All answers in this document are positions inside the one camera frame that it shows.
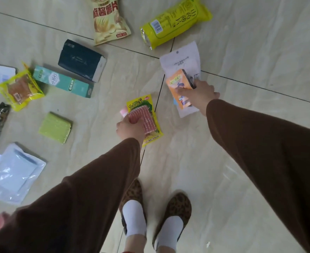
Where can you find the person's left hand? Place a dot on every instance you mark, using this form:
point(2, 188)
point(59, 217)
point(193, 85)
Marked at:
point(130, 130)

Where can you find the person's right hand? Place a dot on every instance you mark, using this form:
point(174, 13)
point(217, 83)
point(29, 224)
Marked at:
point(201, 94)

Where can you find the pink tube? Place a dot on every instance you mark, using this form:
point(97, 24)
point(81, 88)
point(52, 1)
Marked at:
point(124, 111)

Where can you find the pink striped packet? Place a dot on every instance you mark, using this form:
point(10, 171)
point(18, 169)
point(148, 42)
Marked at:
point(147, 121)

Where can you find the orange small packet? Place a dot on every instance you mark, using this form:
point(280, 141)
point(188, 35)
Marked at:
point(177, 81)

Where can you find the yellow dried tofu packet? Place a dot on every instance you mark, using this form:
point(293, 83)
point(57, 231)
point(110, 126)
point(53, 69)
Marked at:
point(19, 88)
point(139, 101)

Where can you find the white printed pouch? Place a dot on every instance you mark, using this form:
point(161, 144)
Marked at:
point(180, 57)

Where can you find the lime green square pack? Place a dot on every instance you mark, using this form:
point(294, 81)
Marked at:
point(55, 127)

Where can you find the yellow-green long snack bag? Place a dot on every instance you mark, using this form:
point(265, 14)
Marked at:
point(173, 23)

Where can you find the teal long carton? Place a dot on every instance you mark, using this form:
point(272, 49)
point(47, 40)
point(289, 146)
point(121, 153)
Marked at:
point(62, 81)

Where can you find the dark green box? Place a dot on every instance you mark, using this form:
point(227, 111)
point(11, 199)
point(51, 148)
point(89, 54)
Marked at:
point(78, 59)

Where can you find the beige red chip bag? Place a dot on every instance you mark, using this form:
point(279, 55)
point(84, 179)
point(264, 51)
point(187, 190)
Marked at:
point(107, 23)

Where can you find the clear white pouch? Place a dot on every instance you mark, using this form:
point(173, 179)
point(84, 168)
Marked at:
point(12, 173)

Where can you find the person's right forearm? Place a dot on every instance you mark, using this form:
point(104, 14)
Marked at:
point(276, 155)

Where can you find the person's left forearm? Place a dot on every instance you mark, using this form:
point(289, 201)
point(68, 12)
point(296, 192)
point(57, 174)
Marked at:
point(65, 208)

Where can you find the person's left leg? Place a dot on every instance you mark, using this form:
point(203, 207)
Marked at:
point(135, 245)

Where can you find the person's leg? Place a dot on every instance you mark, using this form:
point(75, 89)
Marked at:
point(135, 245)
point(165, 250)

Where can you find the person's right leg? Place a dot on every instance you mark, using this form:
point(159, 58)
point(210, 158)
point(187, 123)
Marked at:
point(165, 250)

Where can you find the left leopard print slipper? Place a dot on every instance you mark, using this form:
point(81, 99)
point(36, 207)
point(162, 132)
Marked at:
point(134, 191)

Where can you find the leopard print slipper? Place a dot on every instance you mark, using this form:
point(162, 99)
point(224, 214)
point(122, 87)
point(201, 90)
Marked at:
point(134, 191)
point(178, 205)

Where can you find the left white sock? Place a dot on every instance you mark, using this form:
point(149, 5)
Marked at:
point(134, 217)

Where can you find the white sock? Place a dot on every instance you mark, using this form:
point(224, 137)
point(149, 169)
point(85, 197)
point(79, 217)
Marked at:
point(169, 231)
point(134, 217)

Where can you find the right leopard print slipper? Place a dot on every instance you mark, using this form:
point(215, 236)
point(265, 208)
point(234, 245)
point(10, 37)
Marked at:
point(178, 205)

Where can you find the right white sock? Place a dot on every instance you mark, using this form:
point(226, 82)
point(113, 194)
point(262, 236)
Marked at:
point(169, 231)

